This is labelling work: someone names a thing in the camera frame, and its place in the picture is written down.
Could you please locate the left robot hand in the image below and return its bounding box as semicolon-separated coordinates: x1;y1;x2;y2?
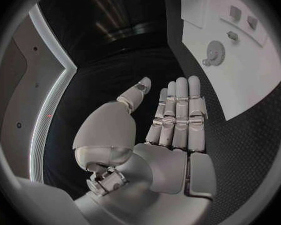
71;75;218;225

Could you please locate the grey gear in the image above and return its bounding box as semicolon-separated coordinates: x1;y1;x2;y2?
205;40;227;67

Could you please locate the grey plug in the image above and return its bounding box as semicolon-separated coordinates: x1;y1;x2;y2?
226;30;240;42

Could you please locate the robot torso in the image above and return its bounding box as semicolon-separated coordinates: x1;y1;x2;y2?
0;3;78;185

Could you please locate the grey block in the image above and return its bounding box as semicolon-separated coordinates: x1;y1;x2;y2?
228;5;243;22
246;15;259;30

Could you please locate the white task board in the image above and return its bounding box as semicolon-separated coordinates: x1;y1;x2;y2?
180;0;281;122

